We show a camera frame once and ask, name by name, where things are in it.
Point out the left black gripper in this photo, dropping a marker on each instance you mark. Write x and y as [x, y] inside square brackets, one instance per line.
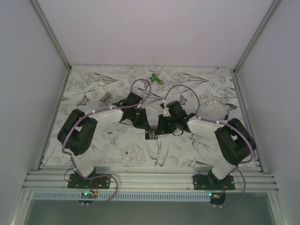
[143, 123]

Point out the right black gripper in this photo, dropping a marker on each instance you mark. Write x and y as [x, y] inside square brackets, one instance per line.
[161, 129]

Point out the black fuse box base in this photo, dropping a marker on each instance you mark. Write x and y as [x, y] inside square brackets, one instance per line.
[149, 138]

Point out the clear fuse box cover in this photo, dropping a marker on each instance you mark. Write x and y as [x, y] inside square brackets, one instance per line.
[152, 132]

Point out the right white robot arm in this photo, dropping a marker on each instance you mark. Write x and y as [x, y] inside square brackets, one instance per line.
[233, 139]

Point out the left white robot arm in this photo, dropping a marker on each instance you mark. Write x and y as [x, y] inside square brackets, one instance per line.
[78, 130]

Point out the floral printed table mat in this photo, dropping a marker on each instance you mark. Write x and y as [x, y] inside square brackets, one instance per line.
[120, 144]

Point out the white and grey pipe fitting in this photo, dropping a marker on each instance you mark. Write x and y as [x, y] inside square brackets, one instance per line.
[105, 95]

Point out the small grey hammer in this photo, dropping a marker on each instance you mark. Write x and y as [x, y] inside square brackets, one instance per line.
[230, 107]

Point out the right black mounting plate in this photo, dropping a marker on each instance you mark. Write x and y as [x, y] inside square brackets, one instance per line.
[206, 182]

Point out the black mounting plate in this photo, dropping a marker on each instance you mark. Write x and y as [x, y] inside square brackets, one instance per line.
[206, 182]
[77, 182]

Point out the right controller board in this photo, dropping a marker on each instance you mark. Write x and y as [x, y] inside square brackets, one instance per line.
[214, 195]

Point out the controller board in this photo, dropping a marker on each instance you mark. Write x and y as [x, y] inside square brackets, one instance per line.
[89, 195]
[214, 195]

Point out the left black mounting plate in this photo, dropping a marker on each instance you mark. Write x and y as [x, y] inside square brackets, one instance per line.
[77, 182]

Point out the left controller board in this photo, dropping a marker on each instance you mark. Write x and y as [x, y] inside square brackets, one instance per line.
[89, 195]

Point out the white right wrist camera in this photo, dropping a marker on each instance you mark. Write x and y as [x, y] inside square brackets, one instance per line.
[163, 105]

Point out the aluminium frame rail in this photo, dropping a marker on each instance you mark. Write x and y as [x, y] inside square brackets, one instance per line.
[253, 180]

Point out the white slotted cable duct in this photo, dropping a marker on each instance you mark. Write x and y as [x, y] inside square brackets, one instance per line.
[125, 196]

